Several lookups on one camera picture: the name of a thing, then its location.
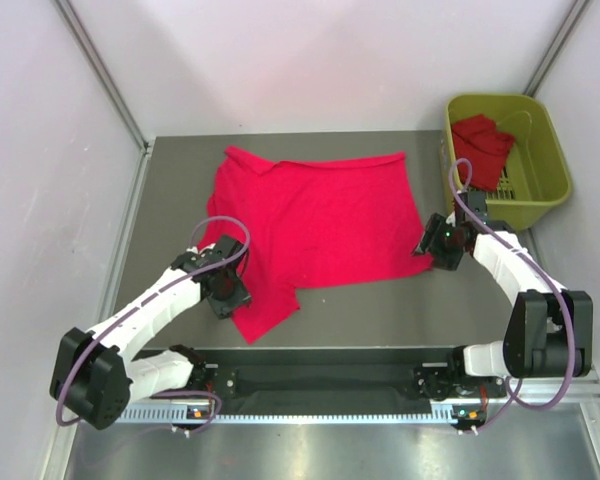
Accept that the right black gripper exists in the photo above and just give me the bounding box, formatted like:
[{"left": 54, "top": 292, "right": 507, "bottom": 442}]
[{"left": 412, "top": 213, "right": 466, "bottom": 271}]

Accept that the bright pink t shirt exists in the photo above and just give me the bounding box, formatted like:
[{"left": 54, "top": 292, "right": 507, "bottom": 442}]
[{"left": 199, "top": 146, "right": 432, "bottom": 344}]

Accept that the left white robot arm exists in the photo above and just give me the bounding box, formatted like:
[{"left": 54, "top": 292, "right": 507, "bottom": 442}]
[{"left": 50, "top": 235, "right": 251, "bottom": 430}]

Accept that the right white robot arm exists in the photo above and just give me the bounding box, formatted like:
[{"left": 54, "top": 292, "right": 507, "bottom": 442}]
[{"left": 413, "top": 191, "right": 593, "bottom": 409}]

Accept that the dark red t shirt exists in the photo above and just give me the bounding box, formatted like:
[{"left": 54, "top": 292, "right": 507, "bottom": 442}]
[{"left": 451, "top": 114, "right": 516, "bottom": 192}]

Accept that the olive green plastic basket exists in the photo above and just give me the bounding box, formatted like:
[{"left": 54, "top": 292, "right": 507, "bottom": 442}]
[{"left": 439, "top": 93, "right": 572, "bottom": 231}]

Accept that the slotted grey cable duct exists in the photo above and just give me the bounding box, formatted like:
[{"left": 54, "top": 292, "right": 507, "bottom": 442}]
[{"left": 115, "top": 400, "right": 486, "bottom": 425}]

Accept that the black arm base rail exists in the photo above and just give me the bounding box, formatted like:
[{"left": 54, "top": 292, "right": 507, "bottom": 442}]
[{"left": 187, "top": 347, "right": 481, "bottom": 416}]

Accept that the right aluminium frame post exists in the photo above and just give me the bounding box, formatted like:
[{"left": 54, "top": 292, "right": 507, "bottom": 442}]
[{"left": 523, "top": 0, "right": 593, "bottom": 97}]

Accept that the aluminium frame post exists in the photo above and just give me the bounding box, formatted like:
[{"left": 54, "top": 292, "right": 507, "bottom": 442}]
[
  {"left": 51, "top": 0, "right": 154, "bottom": 151},
  {"left": 523, "top": 0, "right": 593, "bottom": 97}
]

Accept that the left aluminium frame post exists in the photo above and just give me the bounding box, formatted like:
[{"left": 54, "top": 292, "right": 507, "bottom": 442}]
[{"left": 51, "top": 0, "right": 154, "bottom": 151}]

